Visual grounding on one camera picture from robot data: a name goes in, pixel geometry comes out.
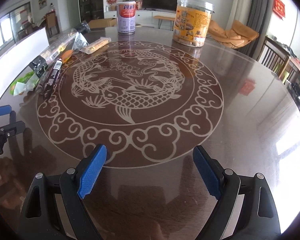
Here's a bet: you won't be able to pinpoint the green snack bag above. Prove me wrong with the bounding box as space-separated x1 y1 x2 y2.
10 71 39 96

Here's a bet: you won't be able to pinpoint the long clear cracker sleeve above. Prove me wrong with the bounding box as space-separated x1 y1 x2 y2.
28 21 90 78

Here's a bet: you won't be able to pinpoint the dark chocolate bar packet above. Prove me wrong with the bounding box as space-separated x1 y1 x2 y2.
36 59 63 100

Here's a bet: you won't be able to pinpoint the orange bun clear wrapper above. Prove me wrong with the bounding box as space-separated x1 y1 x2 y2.
61 49 74 63

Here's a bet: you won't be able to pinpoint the silver grey snack packet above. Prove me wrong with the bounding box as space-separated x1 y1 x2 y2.
72 33 88 50

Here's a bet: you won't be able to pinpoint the beige biscuit bar packet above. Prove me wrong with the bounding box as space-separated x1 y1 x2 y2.
79 37 111 55

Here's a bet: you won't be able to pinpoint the white storage box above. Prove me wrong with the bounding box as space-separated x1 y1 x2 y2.
0 28 49 98

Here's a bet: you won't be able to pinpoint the wooden side table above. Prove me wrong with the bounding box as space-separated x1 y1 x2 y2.
45 11 60 37

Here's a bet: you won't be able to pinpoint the red flower arrangement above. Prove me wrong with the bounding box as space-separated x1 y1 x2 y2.
106 0 117 11

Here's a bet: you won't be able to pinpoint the wooden dining chair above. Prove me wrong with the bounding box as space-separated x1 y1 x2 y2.
257 36 300 88

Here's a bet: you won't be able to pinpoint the red white milk powder can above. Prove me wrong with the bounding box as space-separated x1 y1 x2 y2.
116 1 136 35

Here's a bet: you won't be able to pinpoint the white tv cabinet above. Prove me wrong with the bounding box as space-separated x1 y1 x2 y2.
104 10 175 30

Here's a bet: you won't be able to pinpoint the orange lounge chair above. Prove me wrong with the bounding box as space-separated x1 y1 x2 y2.
207 20 259 49

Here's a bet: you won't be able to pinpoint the wooden bench black legs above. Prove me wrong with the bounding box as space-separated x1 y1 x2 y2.
153 15 176 31

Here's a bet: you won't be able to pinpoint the black television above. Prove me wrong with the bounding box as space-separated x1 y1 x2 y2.
142 0 185 12

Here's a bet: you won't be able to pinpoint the clear jar orange label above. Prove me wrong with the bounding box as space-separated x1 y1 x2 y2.
173 0 214 47

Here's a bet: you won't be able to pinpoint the grey curtain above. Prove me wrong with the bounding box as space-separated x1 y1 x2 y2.
247 0 276 41

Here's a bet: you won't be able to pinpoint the white floor air conditioner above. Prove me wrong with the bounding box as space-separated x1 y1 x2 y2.
226 0 252 30

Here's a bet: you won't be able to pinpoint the red window decoration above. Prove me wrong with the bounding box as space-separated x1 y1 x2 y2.
273 0 286 19

